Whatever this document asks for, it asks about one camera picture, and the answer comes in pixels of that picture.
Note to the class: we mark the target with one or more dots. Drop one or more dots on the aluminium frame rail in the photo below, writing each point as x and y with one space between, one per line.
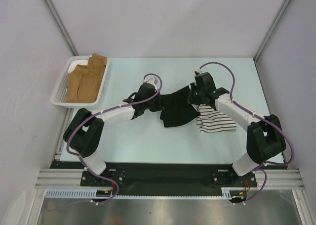
276 179

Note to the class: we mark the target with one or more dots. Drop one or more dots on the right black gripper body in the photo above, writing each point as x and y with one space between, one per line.
196 95

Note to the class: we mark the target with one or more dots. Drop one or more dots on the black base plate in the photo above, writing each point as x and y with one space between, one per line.
143 179

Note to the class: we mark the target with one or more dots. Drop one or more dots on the brown tank top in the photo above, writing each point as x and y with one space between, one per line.
85 78

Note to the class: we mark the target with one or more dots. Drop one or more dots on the left aluminium corner post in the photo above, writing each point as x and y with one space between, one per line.
60 26

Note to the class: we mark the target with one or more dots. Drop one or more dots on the slotted cable duct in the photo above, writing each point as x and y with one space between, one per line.
101 194

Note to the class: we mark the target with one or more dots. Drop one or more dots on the right aluminium corner post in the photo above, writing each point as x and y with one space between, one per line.
272 28

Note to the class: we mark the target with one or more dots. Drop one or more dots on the black tank top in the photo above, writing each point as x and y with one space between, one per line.
176 109

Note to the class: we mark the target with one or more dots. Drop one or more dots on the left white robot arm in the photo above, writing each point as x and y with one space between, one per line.
83 134

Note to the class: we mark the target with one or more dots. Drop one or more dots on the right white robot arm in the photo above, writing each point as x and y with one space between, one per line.
263 138

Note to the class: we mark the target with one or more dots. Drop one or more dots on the aluminium corner post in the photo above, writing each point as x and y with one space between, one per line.
272 28
60 26

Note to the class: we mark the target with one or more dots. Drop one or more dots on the striped white tank top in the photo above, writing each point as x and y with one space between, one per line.
213 121

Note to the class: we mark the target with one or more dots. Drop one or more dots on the white plastic basket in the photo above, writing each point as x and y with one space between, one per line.
59 94

